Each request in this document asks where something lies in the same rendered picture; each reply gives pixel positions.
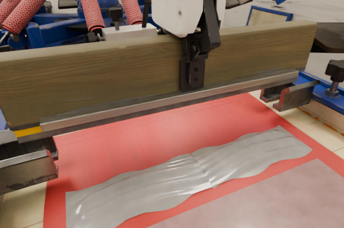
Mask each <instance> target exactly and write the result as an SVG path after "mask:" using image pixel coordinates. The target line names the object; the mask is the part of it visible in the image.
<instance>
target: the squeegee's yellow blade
mask: <svg viewBox="0 0 344 228"><path fill-rule="evenodd" d="M39 132H42V129H41V127H40V126H37V127H32V128H27V129H22V130H18V131H14V133H15V135H16V137H20V136H25V135H30V134H34V133H39Z"/></svg>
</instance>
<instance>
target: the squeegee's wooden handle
mask: <svg viewBox="0 0 344 228"><path fill-rule="evenodd" d="M316 31H317V23H316V22H314V21H310V20H305V19H304V20H294V21H285V22H275V23H270V24H260V25H251V26H241V27H232V28H222V29H221V30H220V31H219V33H220V39H221V45H220V46H219V47H218V48H216V49H213V50H211V51H210V52H209V53H208V59H207V60H205V75H204V85H209V84H214V83H219V82H224V81H229V80H234V79H240V78H245V77H250V76H255V75H260V74H265V73H270V72H276V71H281V70H286V69H291V68H293V69H296V70H298V71H299V72H303V71H305V68H306V65H307V62H308V58H309V55H310V51H311V48H312V45H313V41H314V37H315V34H316ZM180 60H183V53H182V38H181V37H178V36H176V35H174V34H166V35H157V36H147V37H138V38H128V39H119V40H109V41H100V42H90V43H81V44H72V45H62V46H57V47H47V48H38V49H28V50H19V51H9V52H0V109H1V111H2V113H3V115H4V118H5V120H6V122H7V125H8V127H9V129H10V130H11V131H18V130H22V129H27V128H32V127H37V126H40V118H42V117H47V116H53V115H58V114H61V113H66V112H72V111H77V110H82V109H87V108H92V107H97V106H103V105H108V104H113V103H118V102H123V101H128V100H133V99H139V98H144V97H149V96H154V95H159V94H164V93H170V92H175V91H178V90H180Z"/></svg>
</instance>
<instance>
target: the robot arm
mask: <svg viewBox="0 0 344 228"><path fill-rule="evenodd" d="M225 5H226V0H152V19H153V21H154V22H155V23H156V24H157V25H159V26H160V27H162V28H163V29H165V33H166V34H174V35H176V36H178V37H181V38H182V53H183V60H180V91H181V92H187V91H191V90H195V89H201V88H203V86H204V75H205V60H207V59H208V53H209V52H210V51H211V50H213V49H216V48H218V47H219V46H220V45H221V39H220V33H219V31H220V30H221V28H222V25H223V20H224V14H225ZM196 27H197V28H200V29H201V31H199V32H194V31H195V29H196ZM192 39H200V41H197V42H195V43H194V44H193V45H192V47H191V44H190V40H192Z"/></svg>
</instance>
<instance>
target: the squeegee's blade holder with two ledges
mask: <svg viewBox="0 0 344 228"><path fill-rule="evenodd" d="M298 73H299V71H298V70H296V69H293V68H291V69H286V70H281V71H276V72H270V73H265V74H260V75H255V76H250V77H245V78H240V79H234V80H229V81H224V82H219V83H214V84H209V85H204V86H203V88H201V89H195V90H191V91H187V92H181V91H180V90H178V91H175V92H170V93H164V94H159V95H154V96H149V97H144V98H139V99H133V100H128V101H123V102H118V103H113V104H108V105H103V106H97V107H92V108H87V109H82V110H77V111H72V112H66V113H61V114H58V115H53V116H47V117H42V118H40V127H41V129H42V132H46V131H51V130H55V129H60V128H65V127H69V126H74V125H79V124H83V123H88V122H93V121H98V120H102V119H107V118H112V117H116V116H121V115H125V114H129V113H134V112H138V111H143V110H148V109H152V108H157V107H161V106H166V105H171V104H176V103H180V102H185V101H190V100H194V99H199V98H204V97H209V96H213V95H218V94H222V93H227V92H232V91H235V90H240V89H245V88H249V87H254V86H259V85H263V84H268V83H272V82H278V81H282V80H287V79H291V78H296V77H297V76H298Z"/></svg>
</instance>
